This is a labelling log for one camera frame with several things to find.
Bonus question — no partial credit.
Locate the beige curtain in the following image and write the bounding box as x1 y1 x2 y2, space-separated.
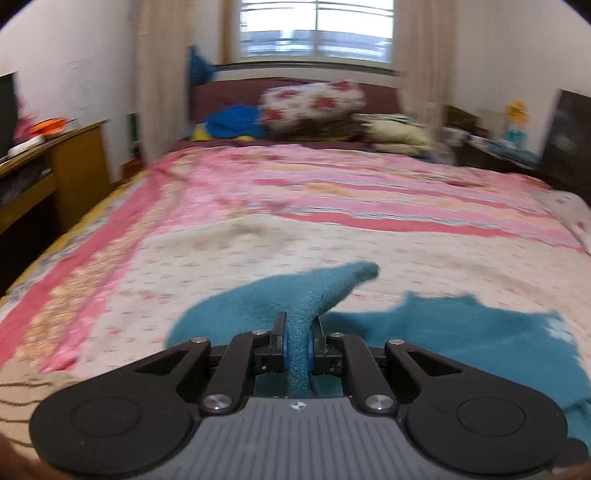
394 0 458 134
135 0 227 169

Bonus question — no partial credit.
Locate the beige striped cloth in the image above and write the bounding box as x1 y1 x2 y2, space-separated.
0 367 81 450

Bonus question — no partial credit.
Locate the teal fleece garment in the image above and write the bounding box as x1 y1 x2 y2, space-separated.
165 261 583 444

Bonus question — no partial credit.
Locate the wooden side cabinet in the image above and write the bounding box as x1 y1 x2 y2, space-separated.
0 119 112 296

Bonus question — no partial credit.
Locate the dark wooden headboard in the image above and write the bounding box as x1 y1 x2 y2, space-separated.
538 89 591 204

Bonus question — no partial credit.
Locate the dark nightstand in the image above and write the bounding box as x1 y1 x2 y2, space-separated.
443 105 543 175

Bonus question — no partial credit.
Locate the dark screen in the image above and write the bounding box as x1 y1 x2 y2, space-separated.
0 71 21 160

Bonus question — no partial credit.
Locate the blue bag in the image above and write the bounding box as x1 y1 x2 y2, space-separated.
187 45 218 88

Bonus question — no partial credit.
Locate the white floral pillow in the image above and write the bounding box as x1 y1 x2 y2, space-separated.
538 189 591 256

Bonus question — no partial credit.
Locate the yellow and blue toy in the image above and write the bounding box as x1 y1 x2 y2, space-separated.
503 100 530 144

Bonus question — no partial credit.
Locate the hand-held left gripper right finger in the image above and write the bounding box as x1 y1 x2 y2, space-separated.
311 318 463 415

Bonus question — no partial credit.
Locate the pink floral bed blanket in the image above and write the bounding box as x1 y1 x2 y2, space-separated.
0 141 591 462

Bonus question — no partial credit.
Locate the orange toy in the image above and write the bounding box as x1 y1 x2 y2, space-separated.
28 117 77 137

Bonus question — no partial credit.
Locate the cream folded blanket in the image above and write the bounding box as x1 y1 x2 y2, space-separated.
355 113 455 160

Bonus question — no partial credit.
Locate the pink cloth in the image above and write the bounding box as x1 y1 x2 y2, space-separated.
14 88 40 141

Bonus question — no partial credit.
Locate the window with railing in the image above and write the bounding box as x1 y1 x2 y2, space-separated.
238 0 395 63

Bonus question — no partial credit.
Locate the white box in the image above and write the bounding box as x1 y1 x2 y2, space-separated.
7 136 47 156

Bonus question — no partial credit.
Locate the blue and yellow clothing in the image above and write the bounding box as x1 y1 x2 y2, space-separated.
191 105 269 141

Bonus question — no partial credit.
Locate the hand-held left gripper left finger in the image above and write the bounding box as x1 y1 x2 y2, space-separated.
135 312 290 415

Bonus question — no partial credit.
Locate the red floral pillow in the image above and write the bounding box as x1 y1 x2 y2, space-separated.
259 80 368 134

